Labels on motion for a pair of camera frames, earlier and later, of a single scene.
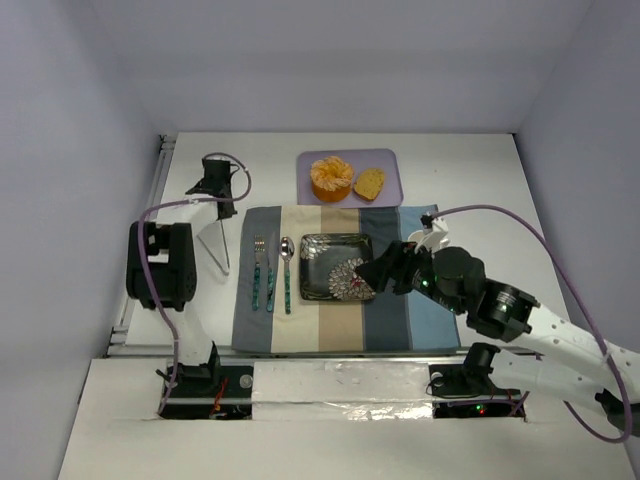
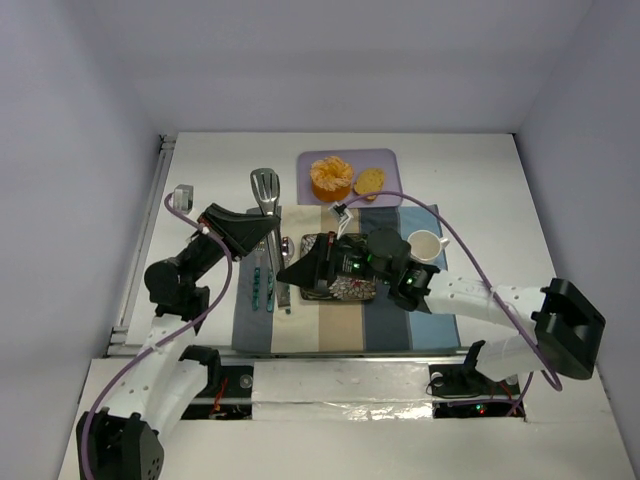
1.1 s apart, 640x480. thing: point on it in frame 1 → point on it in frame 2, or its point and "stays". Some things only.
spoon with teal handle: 287,246 stays
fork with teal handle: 259,246 stays
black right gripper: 395,267 → 323,261
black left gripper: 216,181 → 220,232
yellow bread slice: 369,183 stays
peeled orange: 331,178 stays
